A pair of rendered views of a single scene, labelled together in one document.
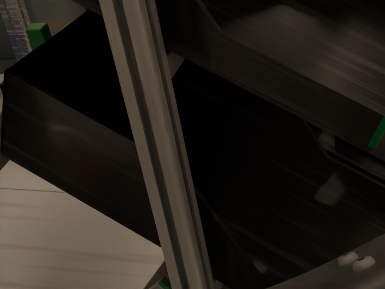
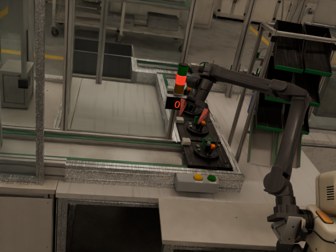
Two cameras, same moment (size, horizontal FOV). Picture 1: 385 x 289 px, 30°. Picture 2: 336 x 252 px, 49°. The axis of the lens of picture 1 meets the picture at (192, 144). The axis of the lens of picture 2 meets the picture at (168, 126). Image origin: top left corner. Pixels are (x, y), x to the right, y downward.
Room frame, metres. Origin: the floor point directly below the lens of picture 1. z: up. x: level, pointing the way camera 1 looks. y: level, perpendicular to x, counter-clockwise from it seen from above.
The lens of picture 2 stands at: (-1.07, -1.22, 2.01)
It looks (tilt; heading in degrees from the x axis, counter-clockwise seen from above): 28 degrees down; 55
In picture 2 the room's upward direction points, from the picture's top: 11 degrees clockwise
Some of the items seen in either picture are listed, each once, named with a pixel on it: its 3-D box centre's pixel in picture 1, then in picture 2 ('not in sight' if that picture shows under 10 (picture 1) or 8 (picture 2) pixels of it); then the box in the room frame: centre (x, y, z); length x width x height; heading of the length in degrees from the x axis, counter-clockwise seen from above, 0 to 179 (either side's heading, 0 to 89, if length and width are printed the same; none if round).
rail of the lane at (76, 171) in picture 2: not in sight; (157, 175); (-0.19, 0.03, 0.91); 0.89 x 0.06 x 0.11; 156
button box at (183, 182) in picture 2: not in sight; (196, 182); (-0.04, -0.10, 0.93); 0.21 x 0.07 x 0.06; 156
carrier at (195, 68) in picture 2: not in sight; (207, 66); (0.92, 1.17, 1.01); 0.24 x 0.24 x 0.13; 66
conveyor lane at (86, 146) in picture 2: not in sight; (149, 156); (-0.14, 0.20, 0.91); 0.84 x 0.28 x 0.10; 156
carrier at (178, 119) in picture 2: not in sight; (198, 124); (0.22, 0.29, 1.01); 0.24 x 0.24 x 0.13; 66
